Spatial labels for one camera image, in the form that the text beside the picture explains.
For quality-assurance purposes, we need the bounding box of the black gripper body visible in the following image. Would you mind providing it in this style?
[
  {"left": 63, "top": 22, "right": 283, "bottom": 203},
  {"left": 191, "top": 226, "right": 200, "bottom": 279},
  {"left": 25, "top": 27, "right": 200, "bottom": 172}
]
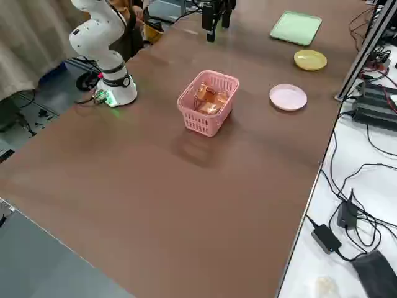
[{"left": 203, "top": 0, "right": 236, "bottom": 11}]

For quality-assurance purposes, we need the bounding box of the green rectangular tray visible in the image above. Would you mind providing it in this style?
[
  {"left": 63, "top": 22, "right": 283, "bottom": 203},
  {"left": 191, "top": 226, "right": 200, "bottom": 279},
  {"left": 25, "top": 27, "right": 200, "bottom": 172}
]
[{"left": 269, "top": 11, "right": 323, "bottom": 47}]

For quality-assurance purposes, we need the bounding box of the small pink slotted basket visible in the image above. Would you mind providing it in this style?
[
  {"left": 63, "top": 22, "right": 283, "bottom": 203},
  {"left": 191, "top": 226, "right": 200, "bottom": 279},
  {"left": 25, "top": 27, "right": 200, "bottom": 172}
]
[{"left": 176, "top": 70, "right": 240, "bottom": 138}]

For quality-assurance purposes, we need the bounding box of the yellow round plate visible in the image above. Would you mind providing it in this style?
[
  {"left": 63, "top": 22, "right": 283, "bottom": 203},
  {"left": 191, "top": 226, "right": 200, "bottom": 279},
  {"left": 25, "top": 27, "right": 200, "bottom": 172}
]
[{"left": 293, "top": 48, "right": 328, "bottom": 72}]

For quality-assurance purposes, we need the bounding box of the white round plate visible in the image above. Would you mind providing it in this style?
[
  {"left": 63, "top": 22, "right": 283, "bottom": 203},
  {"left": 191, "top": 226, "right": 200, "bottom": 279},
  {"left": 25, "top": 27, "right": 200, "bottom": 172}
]
[{"left": 269, "top": 83, "right": 308, "bottom": 112}]

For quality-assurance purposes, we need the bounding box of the brown jacket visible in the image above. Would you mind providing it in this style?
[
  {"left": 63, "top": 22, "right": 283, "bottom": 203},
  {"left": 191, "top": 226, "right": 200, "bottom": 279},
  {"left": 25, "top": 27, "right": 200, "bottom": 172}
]
[{"left": 108, "top": 0, "right": 146, "bottom": 63}]

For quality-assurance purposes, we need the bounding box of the black power supply box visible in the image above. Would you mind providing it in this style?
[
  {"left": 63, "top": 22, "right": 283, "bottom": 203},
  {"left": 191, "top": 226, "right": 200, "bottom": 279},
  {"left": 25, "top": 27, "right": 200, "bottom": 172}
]
[
  {"left": 356, "top": 81, "right": 397, "bottom": 108},
  {"left": 352, "top": 101, "right": 397, "bottom": 131}
]

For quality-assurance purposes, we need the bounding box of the blue plastic crate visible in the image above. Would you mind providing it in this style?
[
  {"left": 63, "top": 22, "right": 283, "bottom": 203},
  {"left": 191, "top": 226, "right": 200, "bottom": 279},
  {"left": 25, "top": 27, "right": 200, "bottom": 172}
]
[{"left": 38, "top": 60, "right": 68, "bottom": 84}]

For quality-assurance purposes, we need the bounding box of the beige curtain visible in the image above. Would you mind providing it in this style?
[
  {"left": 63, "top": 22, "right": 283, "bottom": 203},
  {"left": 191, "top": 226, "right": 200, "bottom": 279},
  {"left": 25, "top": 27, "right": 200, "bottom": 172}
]
[{"left": 0, "top": 0, "right": 94, "bottom": 102}]

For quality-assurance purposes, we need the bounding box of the small black power adapter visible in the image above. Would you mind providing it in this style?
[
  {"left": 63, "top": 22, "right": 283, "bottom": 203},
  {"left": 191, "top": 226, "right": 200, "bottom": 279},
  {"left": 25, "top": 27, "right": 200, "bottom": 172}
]
[{"left": 336, "top": 189, "right": 359, "bottom": 230}]

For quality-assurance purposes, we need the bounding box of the flat black power adapter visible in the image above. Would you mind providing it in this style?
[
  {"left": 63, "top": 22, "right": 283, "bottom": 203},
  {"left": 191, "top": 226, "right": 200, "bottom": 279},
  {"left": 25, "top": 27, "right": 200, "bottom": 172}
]
[{"left": 311, "top": 223, "right": 342, "bottom": 255}]

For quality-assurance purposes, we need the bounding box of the grey fabric pouch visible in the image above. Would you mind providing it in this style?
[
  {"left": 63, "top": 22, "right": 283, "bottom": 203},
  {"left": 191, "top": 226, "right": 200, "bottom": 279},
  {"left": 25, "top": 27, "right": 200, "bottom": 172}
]
[{"left": 350, "top": 250, "right": 397, "bottom": 298}]

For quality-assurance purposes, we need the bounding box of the aluminium frame post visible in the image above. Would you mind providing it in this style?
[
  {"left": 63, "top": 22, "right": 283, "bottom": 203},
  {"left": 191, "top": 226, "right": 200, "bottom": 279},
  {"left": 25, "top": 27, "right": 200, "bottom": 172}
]
[{"left": 334, "top": 0, "right": 397, "bottom": 102}]

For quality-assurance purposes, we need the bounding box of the brown base cable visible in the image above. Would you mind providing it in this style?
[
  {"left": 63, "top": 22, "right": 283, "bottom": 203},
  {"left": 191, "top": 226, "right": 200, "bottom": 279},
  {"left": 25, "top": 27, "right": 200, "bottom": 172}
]
[{"left": 74, "top": 93, "right": 105, "bottom": 106}]

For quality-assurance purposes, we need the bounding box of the red cable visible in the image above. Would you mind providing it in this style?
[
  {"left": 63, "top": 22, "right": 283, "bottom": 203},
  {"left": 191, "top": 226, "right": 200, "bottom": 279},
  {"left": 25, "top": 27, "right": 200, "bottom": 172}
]
[{"left": 359, "top": 66, "right": 397, "bottom": 115}]

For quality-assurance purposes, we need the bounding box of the black desk cable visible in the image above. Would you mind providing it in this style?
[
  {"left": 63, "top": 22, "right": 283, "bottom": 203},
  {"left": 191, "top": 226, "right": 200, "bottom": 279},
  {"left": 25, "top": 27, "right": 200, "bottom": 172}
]
[
  {"left": 367, "top": 122, "right": 397, "bottom": 158},
  {"left": 328, "top": 110, "right": 356, "bottom": 202},
  {"left": 339, "top": 161, "right": 397, "bottom": 197}
]

